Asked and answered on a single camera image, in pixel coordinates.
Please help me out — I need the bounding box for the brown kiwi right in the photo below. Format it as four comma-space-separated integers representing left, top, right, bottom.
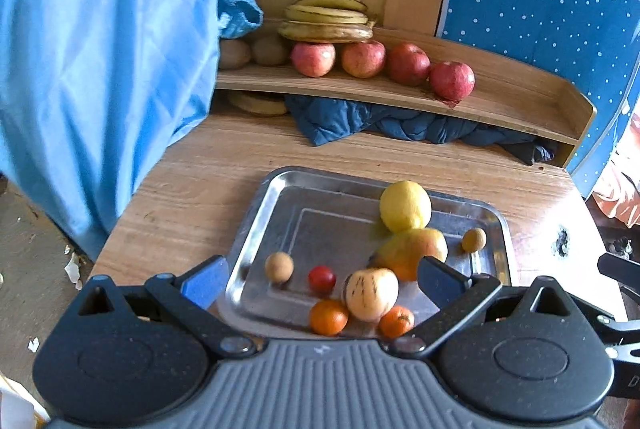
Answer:
250, 33, 290, 67

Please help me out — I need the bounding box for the brown kiwi left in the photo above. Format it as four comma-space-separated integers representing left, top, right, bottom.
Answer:
218, 39, 252, 70

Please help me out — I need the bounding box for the red-yellow apple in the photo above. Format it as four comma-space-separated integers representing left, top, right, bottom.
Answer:
341, 40, 386, 79
291, 42, 336, 78

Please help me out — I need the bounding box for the red cherry tomato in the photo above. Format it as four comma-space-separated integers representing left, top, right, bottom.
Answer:
308, 265, 336, 296

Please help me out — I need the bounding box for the middle banana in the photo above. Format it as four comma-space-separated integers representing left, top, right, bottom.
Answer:
284, 4, 369, 25

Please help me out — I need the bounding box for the red apple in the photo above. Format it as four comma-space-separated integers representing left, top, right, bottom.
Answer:
385, 42, 431, 86
428, 62, 475, 104

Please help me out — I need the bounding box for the silver metal tray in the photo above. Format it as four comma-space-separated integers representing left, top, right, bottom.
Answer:
216, 167, 512, 339

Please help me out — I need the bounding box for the brown kiwi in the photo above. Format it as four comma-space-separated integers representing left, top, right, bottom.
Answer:
218, 39, 252, 70
250, 33, 290, 67

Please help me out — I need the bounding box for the red-yellow apple leftmost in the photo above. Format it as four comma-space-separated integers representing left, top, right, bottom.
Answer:
291, 42, 336, 78

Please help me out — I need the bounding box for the small mandarin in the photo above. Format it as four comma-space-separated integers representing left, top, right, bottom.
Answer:
378, 305, 416, 339

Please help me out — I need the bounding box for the light blue cloth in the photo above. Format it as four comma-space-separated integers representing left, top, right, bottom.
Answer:
0, 0, 265, 262

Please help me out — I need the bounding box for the striped pepino melon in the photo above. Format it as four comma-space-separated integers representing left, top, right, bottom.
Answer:
343, 267, 399, 323

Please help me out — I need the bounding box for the red apple rightmost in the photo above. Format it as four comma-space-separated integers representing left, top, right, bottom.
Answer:
428, 62, 475, 104

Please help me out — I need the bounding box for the top banana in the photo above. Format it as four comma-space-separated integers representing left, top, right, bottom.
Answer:
293, 0, 368, 14

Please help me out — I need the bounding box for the pink orange fabric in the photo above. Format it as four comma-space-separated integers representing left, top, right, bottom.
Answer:
592, 106, 640, 229

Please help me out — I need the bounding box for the small brown round fruit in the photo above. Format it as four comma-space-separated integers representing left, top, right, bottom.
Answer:
265, 251, 294, 285

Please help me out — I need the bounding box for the yellow lemon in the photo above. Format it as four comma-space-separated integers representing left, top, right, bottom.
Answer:
380, 180, 432, 233

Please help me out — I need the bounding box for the yellow-orange mango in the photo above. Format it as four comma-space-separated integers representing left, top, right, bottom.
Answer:
369, 227, 448, 282

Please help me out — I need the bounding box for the dark blue cloth under shelf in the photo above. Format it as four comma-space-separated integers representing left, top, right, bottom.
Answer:
284, 95, 559, 166

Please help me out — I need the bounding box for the wooden dish under shelf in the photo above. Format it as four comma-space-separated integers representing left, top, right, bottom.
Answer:
227, 91, 288, 117

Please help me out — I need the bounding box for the bottom brown banana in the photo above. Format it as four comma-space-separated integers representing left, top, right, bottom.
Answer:
278, 20, 373, 43

